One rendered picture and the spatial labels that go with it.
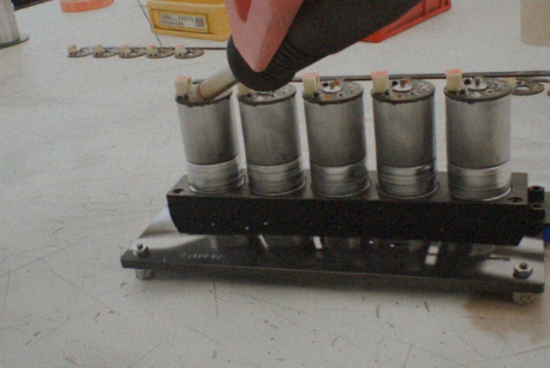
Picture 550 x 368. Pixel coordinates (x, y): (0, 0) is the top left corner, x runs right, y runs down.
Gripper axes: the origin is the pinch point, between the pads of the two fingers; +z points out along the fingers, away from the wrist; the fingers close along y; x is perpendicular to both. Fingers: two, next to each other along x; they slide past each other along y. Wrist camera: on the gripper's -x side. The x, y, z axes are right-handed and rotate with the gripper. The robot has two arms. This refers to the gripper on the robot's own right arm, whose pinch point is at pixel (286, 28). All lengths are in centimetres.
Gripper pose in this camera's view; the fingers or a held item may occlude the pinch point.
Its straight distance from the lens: 23.7
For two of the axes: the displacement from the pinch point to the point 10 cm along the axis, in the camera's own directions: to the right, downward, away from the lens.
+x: 4.7, 6.9, -5.5
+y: -8.7, 2.7, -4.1
